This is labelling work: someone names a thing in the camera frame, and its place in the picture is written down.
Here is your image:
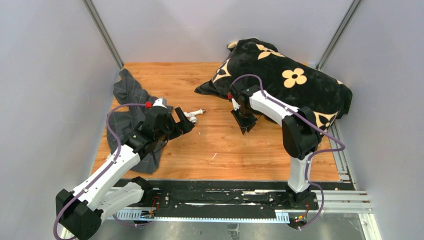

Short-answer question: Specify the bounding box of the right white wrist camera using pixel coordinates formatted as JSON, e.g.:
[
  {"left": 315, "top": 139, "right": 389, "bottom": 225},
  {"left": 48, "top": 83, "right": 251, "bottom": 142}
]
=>
[{"left": 231, "top": 98, "right": 241, "bottom": 111}]

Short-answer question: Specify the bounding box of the grey checked cloth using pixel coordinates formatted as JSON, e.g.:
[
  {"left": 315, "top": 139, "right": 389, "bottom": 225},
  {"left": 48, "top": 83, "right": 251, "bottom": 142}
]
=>
[{"left": 108, "top": 68, "right": 167, "bottom": 174}]

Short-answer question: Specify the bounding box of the purple cable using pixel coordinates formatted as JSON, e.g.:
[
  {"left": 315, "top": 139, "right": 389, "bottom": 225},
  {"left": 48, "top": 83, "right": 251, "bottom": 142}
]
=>
[
  {"left": 229, "top": 73, "right": 347, "bottom": 230},
  {"left": 52, "top": 101, "right": 153, "bottom": 240}
]

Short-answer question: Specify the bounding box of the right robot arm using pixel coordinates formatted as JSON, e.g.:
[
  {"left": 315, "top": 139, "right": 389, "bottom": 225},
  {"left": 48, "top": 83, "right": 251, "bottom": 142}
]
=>
[{"left": 227, "top": 84, "right": 322, "bottom": 209}]

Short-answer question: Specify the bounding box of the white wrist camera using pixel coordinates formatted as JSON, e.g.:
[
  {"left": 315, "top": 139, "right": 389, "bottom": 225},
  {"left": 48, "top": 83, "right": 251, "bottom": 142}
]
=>
[
  {"left": 151, "top": 97, "right": 168, "bottom": 110},
  {"left": 231, "top": 98, "right": 241, "bottom": 111}
]

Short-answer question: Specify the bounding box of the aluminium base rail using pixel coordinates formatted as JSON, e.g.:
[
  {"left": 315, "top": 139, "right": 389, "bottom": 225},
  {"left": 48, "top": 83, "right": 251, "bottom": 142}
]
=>
[{"left": 67, "top": 122, "right": 382, "bottom": 240}]

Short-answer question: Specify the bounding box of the aluminium frame post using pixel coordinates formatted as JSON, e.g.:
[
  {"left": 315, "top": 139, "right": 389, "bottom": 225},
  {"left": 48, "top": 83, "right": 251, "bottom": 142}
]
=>
[
  {"left": 82, "top": 0, "right": 124, "bottom": 69},
  {"left": 315, "top": 0, "right": 363, "bottom": 71}
]

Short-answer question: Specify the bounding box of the left aluminium frame post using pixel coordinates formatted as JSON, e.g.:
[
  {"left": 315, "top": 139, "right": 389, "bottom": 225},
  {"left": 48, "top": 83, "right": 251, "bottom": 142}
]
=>
[{"left": 82, "top": 0, "right": 124, "bottom": 69}]

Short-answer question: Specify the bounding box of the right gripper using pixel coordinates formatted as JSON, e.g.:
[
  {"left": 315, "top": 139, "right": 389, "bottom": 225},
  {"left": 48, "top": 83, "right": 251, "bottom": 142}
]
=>
[{"left": 231, "top": 106, "right": 258, "bottom": 134}]

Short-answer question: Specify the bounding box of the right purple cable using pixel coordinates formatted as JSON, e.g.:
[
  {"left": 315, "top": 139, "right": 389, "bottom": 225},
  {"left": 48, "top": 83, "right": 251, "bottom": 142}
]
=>
[{"left": 229, "top": 73, "right": 347, "bottom": 230}]

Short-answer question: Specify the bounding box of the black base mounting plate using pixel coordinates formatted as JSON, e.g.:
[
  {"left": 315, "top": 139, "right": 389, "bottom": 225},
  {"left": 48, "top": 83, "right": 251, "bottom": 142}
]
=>
[{"left": 111, "top": 178, "right": 357, "bottom": 220}]

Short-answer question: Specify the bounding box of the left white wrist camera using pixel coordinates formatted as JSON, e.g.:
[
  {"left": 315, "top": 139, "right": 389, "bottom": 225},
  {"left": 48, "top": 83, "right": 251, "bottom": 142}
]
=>
[{"left": 151, "top": 97, "right": 168, "bottom": 110}]

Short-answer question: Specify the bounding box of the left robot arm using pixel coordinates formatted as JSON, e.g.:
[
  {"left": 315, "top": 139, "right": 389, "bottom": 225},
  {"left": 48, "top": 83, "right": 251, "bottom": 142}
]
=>
[{"left": 53, "top": 103, "right": 195, "bottom": 240}]

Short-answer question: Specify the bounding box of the white plastic water faucet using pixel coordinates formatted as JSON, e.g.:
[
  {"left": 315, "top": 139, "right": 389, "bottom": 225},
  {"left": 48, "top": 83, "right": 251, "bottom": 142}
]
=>
[{"left": 183, "top": 108, "right": 206, "bottom": 125}]

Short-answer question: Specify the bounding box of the black floral plush blanket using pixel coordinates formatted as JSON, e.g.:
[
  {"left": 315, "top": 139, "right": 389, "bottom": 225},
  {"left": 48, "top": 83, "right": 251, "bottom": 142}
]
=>
[{"left": 194, "top": 38, "right": 353, "bottom": 131}]

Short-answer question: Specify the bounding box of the right aluminium frame post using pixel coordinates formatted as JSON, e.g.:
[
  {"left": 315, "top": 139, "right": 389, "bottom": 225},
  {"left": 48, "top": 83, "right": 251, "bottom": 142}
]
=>
[{"left": 315, "top": 0, "right": 363, "bottom": 71}]

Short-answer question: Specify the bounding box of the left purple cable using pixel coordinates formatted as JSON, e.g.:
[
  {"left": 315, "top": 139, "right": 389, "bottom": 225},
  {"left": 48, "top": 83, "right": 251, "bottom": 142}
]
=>
[{"left": 52, "top": 101, "right": 153, "bottom": 240}]

